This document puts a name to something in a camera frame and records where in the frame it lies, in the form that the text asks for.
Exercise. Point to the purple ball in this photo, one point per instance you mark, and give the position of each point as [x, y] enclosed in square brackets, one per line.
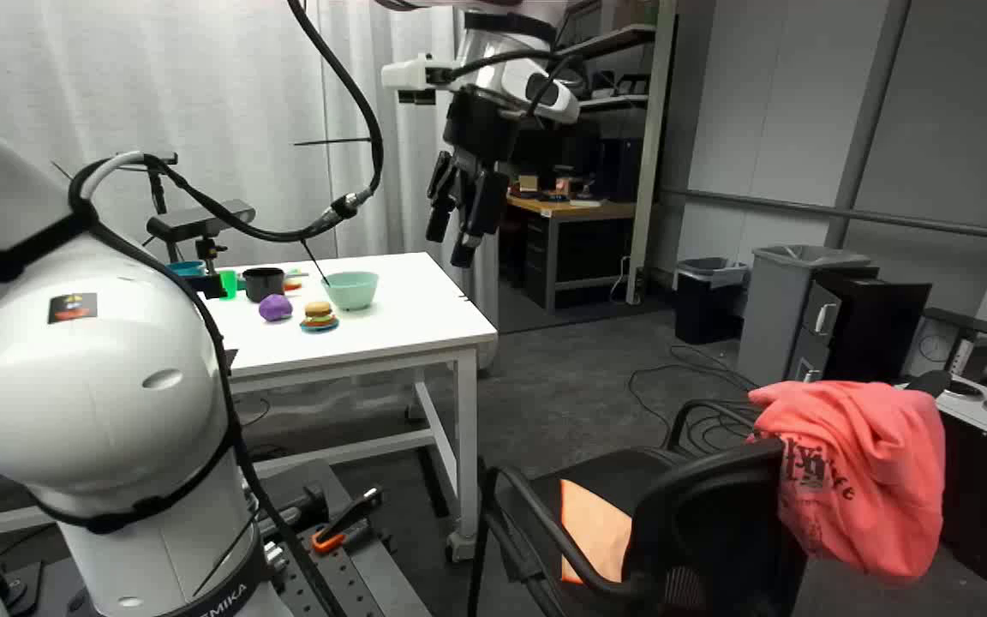
[274, 305]

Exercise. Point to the black camera on stand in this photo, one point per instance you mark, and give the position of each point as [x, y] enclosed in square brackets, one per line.
[196, 219]

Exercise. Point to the teal bowl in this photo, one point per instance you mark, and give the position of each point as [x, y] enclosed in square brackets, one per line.
[349, 291]

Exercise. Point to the grey wall rail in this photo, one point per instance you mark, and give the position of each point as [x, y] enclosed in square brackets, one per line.
[856, 217]

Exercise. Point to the metal shelf unit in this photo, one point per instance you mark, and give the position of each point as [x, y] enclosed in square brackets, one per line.
[660, 138]

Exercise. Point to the green block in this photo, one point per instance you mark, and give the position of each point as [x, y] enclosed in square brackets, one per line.
[232, 282]

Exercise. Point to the black drawer cabinet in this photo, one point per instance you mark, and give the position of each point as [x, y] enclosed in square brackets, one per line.
[875, 330]

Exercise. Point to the toy burger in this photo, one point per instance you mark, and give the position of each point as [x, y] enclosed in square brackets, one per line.
[321, 316]

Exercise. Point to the small black trash bin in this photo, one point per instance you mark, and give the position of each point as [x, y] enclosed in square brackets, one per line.
[702, 309]

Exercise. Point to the black mesh office chair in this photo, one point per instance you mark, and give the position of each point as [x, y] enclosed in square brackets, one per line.
[719, 500]

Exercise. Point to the white curtain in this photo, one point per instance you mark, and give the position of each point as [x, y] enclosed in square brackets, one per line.
[117, 80]

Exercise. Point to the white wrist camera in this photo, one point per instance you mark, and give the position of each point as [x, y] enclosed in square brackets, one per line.
[413, 75]

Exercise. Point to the orange shirt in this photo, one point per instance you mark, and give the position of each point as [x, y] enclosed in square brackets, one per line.
[856, 458]

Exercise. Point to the wooden desk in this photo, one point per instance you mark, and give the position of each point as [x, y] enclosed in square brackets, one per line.
[565, 211]

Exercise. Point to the teal container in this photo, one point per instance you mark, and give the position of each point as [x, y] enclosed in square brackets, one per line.
[185, 272]

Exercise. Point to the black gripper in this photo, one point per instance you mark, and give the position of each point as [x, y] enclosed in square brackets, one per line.
[495, 130]

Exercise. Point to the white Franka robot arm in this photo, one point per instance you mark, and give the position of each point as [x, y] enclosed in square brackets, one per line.
[83, 379]

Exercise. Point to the black perforated mounting board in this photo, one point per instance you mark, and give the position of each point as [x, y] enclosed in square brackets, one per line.
[367, 585]

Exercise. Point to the white table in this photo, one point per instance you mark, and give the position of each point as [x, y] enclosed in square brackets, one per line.
[426, 309]

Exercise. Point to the black bowl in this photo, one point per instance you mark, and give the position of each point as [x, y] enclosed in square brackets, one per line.
[263, 282]

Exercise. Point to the grey trash bin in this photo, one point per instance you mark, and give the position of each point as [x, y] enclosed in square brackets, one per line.
[773, 309]

